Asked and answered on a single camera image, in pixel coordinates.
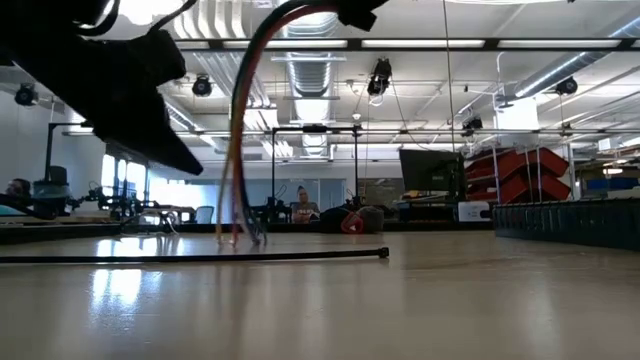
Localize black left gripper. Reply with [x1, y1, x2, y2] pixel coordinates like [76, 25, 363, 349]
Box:
[0, 0, 204, 177]

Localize multicoloured wire bundle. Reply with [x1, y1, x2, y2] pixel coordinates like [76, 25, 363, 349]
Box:
[227, 0, 346, 246]

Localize black zip tie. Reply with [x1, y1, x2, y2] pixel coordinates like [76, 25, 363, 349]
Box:
[0, 246, 390, 265]

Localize black slotted cable raceway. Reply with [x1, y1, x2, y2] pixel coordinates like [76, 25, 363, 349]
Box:
[492, 197, 640, 251]

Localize black ceiling spotlight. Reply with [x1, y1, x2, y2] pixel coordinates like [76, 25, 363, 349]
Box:
[13, 82, 39, 107]
[191, 73, 214, 98]
[554, 75, 580, 97]

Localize person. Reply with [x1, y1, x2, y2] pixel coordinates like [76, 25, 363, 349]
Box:
[291, 185, 321, 225]
[4, 178, 32, 199]

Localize black monitor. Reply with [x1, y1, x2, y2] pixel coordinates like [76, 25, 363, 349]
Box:
[398, 148, 468, 202]

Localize white box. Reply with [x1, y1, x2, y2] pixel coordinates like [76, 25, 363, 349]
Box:
[457, 200, 495, 223]

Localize red storage bin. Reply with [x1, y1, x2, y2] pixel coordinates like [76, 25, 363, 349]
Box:
[499, 172, 573, 202]
[499, 146, 571, 180]

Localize blue storage bins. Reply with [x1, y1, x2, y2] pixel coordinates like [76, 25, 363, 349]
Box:
[585, 177, 640, 192]

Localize black overhead camera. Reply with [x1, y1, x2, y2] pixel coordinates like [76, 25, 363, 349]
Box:
[366, 57, 394, 98]

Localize black background frame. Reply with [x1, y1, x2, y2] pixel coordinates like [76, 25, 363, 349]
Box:
[46, 120, 101, 181]
[271, 124, 362, 201]

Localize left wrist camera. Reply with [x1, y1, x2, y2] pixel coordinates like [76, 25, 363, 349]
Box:
[130, 28, 188, 87]

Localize silver ventilation duct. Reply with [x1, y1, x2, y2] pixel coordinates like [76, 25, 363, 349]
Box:
[513, 19, 640, 99]
[285, 9, 342, 157]

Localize thin hanging cable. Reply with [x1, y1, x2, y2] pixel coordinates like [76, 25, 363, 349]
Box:
[442, 0, 455, 151]

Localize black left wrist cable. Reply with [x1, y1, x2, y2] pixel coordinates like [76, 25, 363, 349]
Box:
[148, 0, 199, 34]

